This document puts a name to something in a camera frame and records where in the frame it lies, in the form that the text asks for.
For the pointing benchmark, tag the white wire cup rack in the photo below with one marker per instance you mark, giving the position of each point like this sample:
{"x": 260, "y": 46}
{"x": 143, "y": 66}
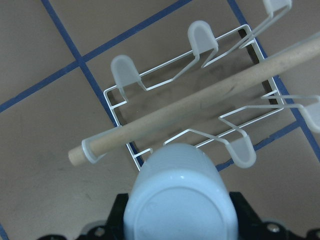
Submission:
{"x": 94, "y": 148}

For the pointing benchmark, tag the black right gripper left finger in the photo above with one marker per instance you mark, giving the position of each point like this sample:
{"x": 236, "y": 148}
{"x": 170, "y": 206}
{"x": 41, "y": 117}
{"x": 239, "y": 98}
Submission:
{"x": 114, "y": 225}

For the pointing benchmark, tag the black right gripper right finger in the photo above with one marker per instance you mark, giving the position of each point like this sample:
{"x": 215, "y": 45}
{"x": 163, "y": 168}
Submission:
{"x": 249, "y": 223}

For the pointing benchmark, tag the light blue ikea cup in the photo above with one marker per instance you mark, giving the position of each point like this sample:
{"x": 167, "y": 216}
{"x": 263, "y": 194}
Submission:
{"x": 179, "y": 195}

